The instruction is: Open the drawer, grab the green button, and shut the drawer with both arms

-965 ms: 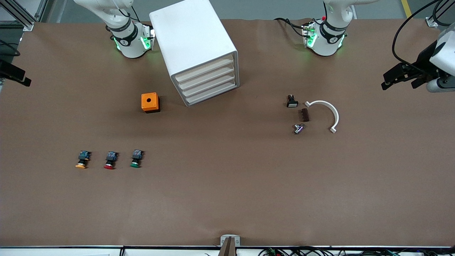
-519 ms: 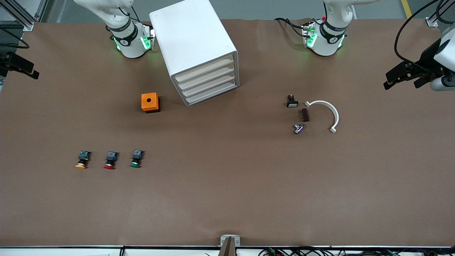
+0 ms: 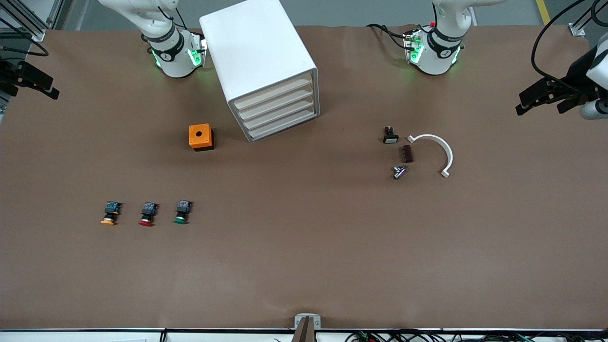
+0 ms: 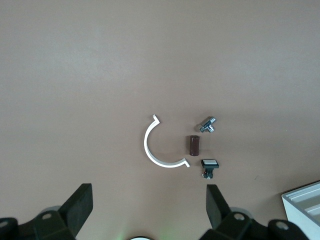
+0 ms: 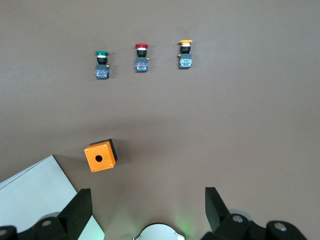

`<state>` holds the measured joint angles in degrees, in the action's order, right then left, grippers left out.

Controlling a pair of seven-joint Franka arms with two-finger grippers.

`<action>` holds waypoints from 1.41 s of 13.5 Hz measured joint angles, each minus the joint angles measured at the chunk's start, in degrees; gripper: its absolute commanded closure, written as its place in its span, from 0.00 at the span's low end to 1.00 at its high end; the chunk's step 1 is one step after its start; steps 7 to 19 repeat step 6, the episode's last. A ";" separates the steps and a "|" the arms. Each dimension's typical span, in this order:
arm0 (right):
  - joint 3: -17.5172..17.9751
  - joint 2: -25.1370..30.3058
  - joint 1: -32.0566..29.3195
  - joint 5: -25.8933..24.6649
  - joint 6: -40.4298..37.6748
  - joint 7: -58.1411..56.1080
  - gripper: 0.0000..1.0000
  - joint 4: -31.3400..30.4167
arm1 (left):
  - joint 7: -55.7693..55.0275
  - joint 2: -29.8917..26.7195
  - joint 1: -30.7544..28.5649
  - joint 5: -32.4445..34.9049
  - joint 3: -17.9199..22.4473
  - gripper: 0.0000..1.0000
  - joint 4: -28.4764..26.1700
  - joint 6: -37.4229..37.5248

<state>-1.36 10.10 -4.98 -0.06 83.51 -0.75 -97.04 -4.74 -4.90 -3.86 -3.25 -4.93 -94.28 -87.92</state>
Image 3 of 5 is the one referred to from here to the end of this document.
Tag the orange button enclosure box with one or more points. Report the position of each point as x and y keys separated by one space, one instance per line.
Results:
x=204 y=130

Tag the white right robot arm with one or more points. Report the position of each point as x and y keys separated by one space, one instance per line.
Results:
x=175 y=57

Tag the brown table cover mat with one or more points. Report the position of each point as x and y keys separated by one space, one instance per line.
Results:
x=285 y=261

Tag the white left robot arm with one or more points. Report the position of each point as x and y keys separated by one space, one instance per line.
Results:
x=439 y=52

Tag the yellow mushroom push button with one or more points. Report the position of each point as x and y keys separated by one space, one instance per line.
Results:
x=111 y=211

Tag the white curved plastic clip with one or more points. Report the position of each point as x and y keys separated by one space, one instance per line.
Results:
x=448 y=154

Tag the small black white-faced switch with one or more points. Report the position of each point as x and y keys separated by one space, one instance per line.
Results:
x=390 y=137

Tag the red mushroom push button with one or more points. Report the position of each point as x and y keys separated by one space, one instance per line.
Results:
x=148 y=211

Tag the grey metal bracket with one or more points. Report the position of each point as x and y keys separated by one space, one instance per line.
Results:
x=307 y=327

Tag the brown terminal block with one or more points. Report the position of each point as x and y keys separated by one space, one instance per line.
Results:
x=406 y=154

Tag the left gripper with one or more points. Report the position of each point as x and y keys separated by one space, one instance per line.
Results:
x=576 y=72

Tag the white plastic drawer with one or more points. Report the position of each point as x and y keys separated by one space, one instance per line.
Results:
x=280 y=114
x=282 y=124
x=278 y=103
x=275 y=92

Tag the white drawer cabinet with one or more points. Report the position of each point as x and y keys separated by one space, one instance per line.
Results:
x=251 y=47

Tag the white table edge rail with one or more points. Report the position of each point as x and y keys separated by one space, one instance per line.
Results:
x=71 y=336

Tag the silver metal connector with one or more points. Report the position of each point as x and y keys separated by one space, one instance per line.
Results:
x=400 y=172

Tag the green mushroom push button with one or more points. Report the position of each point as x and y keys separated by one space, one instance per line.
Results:
x=182 y=211

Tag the aluminium frame profile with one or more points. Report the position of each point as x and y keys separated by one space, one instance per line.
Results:
x=577 y=29
x=37 y=33

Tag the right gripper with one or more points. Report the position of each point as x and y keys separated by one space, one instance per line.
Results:
x=10 y=73

